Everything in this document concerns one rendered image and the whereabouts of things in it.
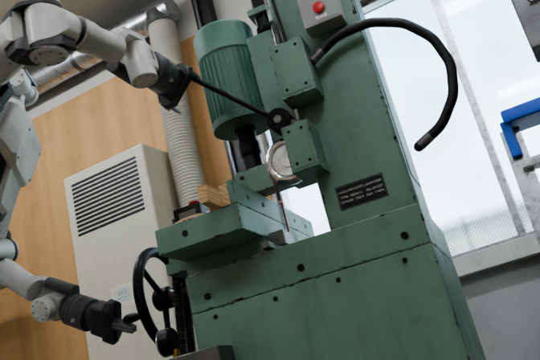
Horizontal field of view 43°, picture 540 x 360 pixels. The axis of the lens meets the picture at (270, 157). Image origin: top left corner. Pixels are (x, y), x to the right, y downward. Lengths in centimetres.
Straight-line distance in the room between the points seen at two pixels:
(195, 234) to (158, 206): 179
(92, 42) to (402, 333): 89
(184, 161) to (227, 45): 151
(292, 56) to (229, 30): 30
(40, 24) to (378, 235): 83
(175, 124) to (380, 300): 214
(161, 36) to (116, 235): 106
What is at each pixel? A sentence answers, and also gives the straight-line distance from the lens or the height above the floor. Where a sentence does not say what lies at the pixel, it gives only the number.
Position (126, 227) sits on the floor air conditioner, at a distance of 336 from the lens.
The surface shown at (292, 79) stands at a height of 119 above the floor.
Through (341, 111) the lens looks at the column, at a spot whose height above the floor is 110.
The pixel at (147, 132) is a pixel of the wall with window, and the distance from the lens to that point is 376.
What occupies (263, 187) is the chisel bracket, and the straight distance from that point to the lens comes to 181.
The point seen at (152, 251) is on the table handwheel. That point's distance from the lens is 191.
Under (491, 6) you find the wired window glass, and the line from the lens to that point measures 326.
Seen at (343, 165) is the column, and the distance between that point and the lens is 167.
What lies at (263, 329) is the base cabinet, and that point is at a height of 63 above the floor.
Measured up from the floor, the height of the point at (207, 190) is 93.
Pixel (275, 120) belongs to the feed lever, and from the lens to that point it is 170.
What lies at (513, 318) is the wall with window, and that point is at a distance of 291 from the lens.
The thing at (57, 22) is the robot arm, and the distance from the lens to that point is 149.
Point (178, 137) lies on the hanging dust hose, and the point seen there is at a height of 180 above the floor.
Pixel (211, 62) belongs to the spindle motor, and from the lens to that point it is 193.
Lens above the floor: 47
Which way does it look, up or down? 20 degrees up
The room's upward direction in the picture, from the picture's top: 14 degrees counter-clockwise
